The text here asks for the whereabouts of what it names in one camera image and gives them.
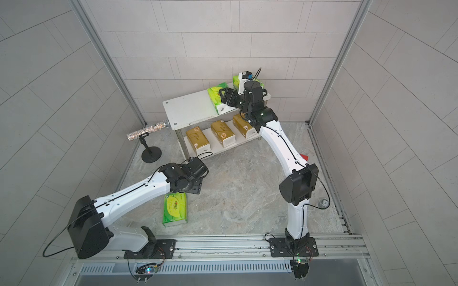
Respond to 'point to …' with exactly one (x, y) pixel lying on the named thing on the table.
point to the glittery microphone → (164, 124)
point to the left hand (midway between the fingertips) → (196, 185)
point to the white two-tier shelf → (194, 111)
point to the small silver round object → (323, 203)
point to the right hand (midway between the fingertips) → (225, 91)
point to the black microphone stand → (152, 154)
